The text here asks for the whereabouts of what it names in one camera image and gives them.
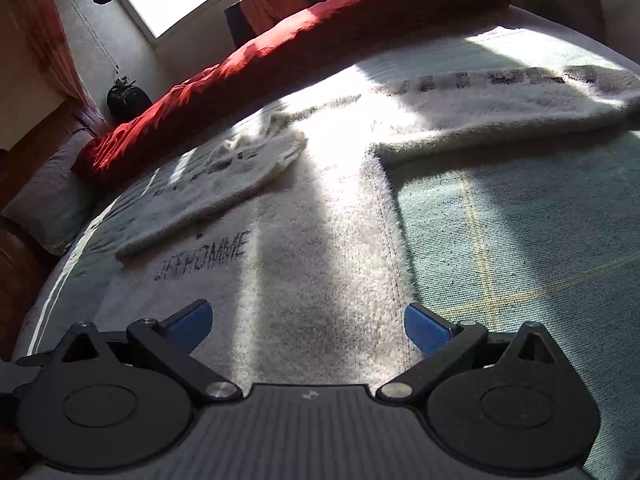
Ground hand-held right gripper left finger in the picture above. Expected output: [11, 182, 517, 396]
[60, 300, 244, 404]

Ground wooden headboard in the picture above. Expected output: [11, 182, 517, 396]
[0, 97, 101, 361]

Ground black bag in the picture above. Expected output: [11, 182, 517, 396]
[106, 77, 152, 122]

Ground white fuzzy knit sweater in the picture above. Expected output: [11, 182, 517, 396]
[100, 65, 640, 396]

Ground green plaid pillow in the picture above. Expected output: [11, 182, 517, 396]
[0, 130, 98, 256]

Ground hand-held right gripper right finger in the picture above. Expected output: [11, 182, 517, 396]
[376, 302, 560, 404]

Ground red duvet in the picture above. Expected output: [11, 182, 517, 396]
[72, 0, 521, 188]

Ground orange cloth on dark frame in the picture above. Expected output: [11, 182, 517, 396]
[225, 0, 322, 48]

